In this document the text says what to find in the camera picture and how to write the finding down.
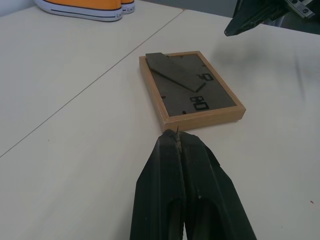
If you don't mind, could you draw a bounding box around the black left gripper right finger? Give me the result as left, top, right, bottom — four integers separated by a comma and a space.
177, 131, 258, 240

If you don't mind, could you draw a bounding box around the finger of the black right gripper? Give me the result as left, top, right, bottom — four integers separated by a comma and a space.
224, 0, 281, 36
225, 4, 291, 37

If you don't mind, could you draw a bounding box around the wooden framed dark tray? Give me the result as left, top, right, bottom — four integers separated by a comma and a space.
138, 50, 247, 133

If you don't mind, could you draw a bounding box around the orange canvas sneaker white sole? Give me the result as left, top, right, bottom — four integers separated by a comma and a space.
120, 0, 136, 15
33, 0, 124, 22

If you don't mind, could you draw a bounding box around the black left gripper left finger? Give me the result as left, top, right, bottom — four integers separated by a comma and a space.
129, 129, 186, 240

